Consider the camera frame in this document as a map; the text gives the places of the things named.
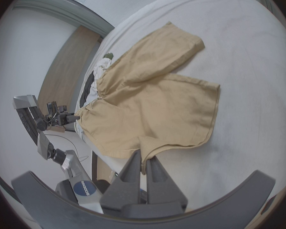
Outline bed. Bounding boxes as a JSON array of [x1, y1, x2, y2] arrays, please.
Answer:
[[37, 0, 286, 212]]

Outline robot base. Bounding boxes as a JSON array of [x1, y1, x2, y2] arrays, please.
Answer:
[[54, 149, 148, 214]]

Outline white garment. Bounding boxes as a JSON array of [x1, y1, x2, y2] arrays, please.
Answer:
[[92, 58, 112, 86]]

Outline tan shorts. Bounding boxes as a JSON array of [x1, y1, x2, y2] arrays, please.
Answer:
[[74, 21, 221, 169]]

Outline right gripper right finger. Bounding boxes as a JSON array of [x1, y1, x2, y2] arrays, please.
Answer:
[[146, 156, 189, 208]]

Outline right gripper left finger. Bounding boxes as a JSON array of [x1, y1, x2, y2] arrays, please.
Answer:
[[100, 149, 143, 215]]

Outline pale grey garment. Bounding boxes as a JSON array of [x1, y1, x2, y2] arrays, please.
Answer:
[[74, 84, 102, 145]]

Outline black garment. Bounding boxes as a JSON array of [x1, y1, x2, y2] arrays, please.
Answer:
[[79, 73, 96, 106]]

